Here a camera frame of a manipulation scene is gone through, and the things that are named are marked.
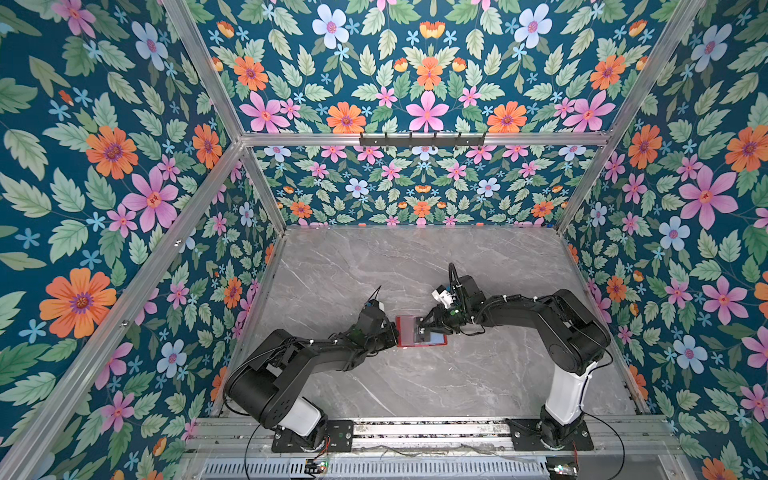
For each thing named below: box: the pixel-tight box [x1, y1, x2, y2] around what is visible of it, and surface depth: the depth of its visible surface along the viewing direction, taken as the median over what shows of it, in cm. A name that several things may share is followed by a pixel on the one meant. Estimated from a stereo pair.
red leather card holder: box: [396, 315, 448, 347], surface depth 92 cm
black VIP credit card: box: [413, 317, 431, 343], surface depth 92 cm
